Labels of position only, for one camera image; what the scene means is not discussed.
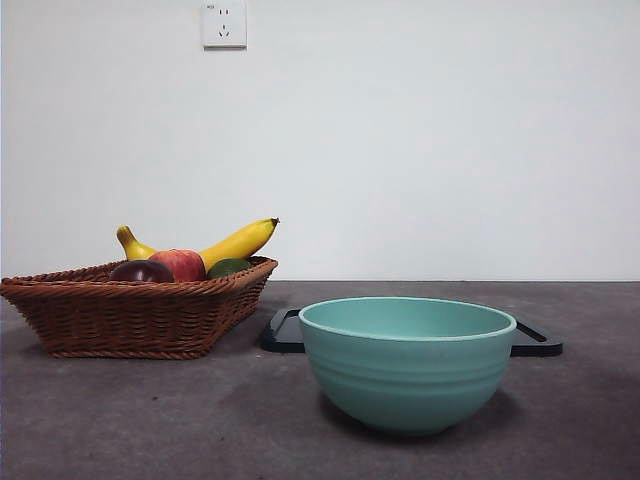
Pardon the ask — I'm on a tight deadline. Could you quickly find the teal ribbed bowl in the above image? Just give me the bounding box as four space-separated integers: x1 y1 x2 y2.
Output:
298 296 518 436

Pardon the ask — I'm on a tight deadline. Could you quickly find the dark purple plum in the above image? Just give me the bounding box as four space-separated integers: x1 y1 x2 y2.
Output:
109 259 176 284

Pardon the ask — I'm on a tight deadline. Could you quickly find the yellow banana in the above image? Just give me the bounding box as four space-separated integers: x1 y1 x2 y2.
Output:
116 217 281 274

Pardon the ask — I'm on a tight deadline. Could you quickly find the green round fruit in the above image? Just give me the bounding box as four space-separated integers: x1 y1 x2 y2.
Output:
206 257 253 280

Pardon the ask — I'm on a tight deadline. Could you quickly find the black rectangular tray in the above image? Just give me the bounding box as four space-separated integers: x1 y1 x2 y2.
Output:
260 307 565 357

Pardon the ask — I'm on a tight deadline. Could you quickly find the red yellow apple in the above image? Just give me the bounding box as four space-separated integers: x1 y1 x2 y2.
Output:
148 248 207 283

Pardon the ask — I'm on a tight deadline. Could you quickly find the brown wicker basket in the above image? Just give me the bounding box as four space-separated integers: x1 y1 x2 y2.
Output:
0 256 279 360

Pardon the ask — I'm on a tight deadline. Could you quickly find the white wall socket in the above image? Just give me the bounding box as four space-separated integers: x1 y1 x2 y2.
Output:
202 2 248 50

